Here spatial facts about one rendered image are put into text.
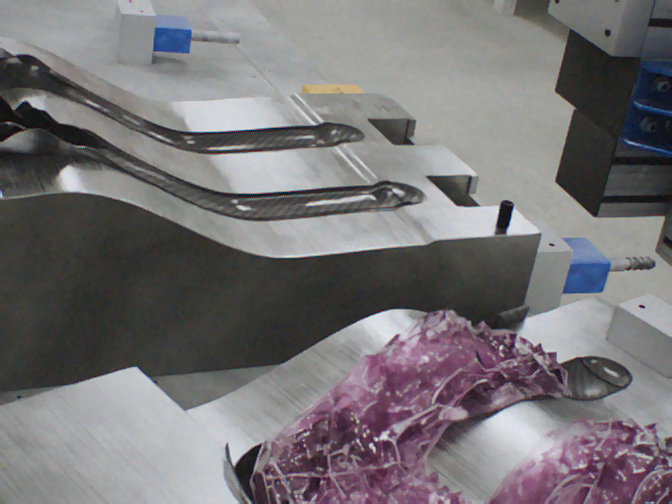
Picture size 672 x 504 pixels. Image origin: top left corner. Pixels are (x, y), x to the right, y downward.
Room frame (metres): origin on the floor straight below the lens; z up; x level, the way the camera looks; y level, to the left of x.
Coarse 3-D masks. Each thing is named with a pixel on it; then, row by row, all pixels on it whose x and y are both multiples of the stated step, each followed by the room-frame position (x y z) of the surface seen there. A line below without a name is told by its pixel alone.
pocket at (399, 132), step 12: (372, 120) 0.95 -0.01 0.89; (384, 120) 0.96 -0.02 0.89; (396, 120) 0.96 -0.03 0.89; (408, 120) 0.96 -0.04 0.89; (384, 132) 0.96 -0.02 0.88; (396, 132) 0.96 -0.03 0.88; (408, 132) 0.96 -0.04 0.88; (396, 144) 0.96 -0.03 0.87; (408, 144) 0.96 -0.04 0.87; (420, 144) 0.95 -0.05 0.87
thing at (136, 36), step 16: (128, 0) 1.26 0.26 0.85; (144, 0) 1.27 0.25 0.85; (128, 16) 1.22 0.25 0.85; (144, 16) 1.23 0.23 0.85; (160, 16) 1.27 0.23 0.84; (176, 16) 1.28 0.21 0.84; (128, 32) 1.22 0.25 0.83; (144, 32) 1.23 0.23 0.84; (160, 32) 1.24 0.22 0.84; (176, 32) 1.24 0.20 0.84; (192, 32) 1.26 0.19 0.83; (208, 32) 1.27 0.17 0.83; (224, 32) 1.28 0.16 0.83; (128, 48) 1.22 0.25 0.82; (144, 48) 1.23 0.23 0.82; (160, 48) 1.24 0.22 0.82; (176, 48) 1.24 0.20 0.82
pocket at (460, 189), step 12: (432, 180) 0.85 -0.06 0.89; (444, 180) 0.86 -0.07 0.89; (456, 180) 0.86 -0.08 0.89; (468, 180) 0.87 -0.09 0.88; (444, 192) 0.86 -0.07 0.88; (456, 192) 0.87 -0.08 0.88; (468, 192) 0.87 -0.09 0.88; (456, 204) 0.87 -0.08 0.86; (468, 204) 0.86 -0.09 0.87; (480, 204) 0.85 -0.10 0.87
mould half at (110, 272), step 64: (64, 64) 0.87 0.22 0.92; (128, 128) 0.80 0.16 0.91; (192, 128) 0.88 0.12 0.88; (256, 128) 0.90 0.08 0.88; (0, 192) 0.62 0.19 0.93; (64, 192) 0.63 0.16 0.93; (128, 192) 0.66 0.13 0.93; (256, 192) 0.79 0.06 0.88; (0, 256) 0.62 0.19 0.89; (64, 256) 0.63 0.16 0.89; (128, 256) 0.65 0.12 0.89; (192, 256) 0.67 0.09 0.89; (256, 256) 0.69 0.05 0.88; (320, 256) 0.71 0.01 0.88; (384, 256) 0.73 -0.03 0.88; (448, 256) 0.75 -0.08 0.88; (512, 256) 0.78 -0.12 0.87; (0, 320) 0.62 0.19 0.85; (64, 320) 0.63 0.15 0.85; (128, 320) 0.65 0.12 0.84; (192, 320) 0.67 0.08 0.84; (256, 320) 0.69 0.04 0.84; (320, 320) 0.71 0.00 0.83; (0, 384) 0.62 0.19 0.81; (64, 384) 0.64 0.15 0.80
